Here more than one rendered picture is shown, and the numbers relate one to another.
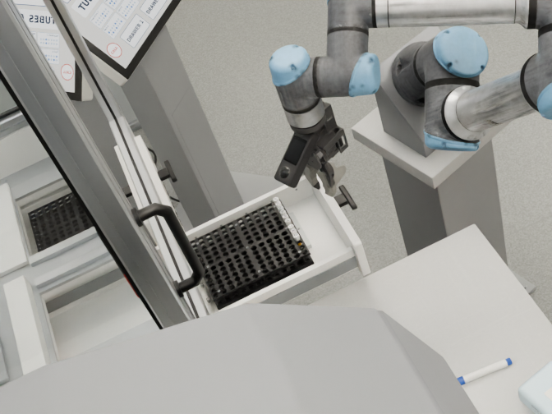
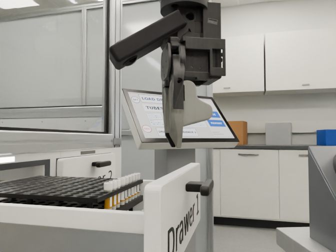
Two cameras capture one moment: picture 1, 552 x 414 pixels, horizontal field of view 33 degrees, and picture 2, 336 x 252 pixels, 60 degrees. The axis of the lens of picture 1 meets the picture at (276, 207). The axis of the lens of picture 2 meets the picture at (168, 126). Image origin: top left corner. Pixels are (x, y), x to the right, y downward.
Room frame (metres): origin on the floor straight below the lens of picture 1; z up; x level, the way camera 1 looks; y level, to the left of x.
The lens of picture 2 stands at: (0.93, -0.24, 0.98)
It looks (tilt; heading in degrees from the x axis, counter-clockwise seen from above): 3 degrees up; 19
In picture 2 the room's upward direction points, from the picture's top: straight up
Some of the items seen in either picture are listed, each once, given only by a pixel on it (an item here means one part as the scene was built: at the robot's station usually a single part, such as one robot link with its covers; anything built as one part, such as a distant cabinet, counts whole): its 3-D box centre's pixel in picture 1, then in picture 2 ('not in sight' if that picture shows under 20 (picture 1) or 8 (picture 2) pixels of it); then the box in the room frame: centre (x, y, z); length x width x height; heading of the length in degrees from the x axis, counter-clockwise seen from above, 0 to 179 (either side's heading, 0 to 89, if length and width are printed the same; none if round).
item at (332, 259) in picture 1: (248, 259); (56, 206); (1.32, 0.10, 0.86); 0.40 x 0.26 x 0.06; 95
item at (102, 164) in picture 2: (165, 173); (99, 163); (1.63, 0.21, 0.91); 0.07 x 0.04 x 0.01; 5
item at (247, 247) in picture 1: (251, 256); (61, 203); (1.33, 0.09, 0.87); 0.22 x 0.18 x 0.06; 95
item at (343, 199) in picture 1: (342, 200); (199, 186); (1.35, -0.14, 0.91); 0.07 x 0.04 x 0.01; 5
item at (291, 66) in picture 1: (295, 78); not in sight; (1.34, -0.12, 1.27); 0.09 x 0.08 x 0.11; 62
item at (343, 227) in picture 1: (334, 214); (181, 207); (1.34, -0.11, 0.87); 0.29 x 0.02 x 0.11; 5
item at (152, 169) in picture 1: (160, 186); (90, 175); (1.63, 0.24, 0.87); 0.29 x 0.02 x 0.11; 5
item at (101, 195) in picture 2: (291, 227); (119, 188); (1.34, -0.01, 0.90); 0.18 x 0.02 x 0.01; 5
